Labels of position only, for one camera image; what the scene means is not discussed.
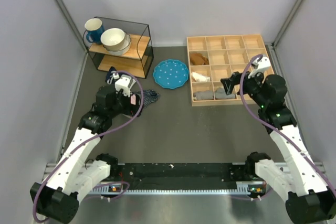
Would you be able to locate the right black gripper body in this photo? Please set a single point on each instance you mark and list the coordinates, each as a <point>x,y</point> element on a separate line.
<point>252,86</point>

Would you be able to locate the pink underwear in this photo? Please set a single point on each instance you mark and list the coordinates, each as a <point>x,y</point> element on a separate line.
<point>133,99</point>

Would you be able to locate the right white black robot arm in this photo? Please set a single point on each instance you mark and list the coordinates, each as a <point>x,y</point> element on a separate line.
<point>307,194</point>

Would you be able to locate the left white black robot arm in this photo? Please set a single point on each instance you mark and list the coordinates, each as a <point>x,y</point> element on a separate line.
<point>59,195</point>

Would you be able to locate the striped blue underwear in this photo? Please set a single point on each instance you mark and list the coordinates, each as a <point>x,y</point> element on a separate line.
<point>149,96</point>

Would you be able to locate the grey rolled cloth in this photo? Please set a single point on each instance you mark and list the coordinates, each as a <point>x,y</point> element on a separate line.
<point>203,95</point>
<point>220,94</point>

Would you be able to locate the wooden compartment tray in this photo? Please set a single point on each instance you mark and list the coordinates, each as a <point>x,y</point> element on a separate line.
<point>226,54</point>

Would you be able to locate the white rolled cloth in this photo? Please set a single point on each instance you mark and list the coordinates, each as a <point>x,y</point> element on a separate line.
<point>197,77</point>

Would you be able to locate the navy white sock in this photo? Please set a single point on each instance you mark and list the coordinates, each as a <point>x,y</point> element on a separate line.
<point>112,76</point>

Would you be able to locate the brown rolled cloth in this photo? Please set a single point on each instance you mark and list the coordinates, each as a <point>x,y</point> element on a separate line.
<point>197,59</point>

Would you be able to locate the blue dotted plate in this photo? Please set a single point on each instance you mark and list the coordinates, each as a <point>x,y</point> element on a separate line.
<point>171,74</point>

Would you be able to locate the white bowl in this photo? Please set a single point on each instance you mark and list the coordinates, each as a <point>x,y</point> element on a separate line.
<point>113,39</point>

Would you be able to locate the blue enamel mug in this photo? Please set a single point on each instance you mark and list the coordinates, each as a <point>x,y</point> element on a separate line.
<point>95,29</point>

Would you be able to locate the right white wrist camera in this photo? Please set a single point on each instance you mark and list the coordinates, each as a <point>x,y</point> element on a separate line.
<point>259,65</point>

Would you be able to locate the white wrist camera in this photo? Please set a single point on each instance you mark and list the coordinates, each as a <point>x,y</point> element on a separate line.
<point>259,65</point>
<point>124,84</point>

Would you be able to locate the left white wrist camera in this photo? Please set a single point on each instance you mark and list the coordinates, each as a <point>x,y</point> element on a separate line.
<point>124,84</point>

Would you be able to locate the black wire wooden shelf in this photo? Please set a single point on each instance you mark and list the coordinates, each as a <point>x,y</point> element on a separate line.
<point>137,60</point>

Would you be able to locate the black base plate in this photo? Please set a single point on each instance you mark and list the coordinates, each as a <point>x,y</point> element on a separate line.
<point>178,183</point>

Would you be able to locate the grey cable duct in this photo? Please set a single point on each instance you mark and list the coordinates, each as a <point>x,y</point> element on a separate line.
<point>239,189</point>

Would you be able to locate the aluminium frame rail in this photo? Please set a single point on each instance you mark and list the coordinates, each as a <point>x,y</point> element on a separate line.
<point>225,171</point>

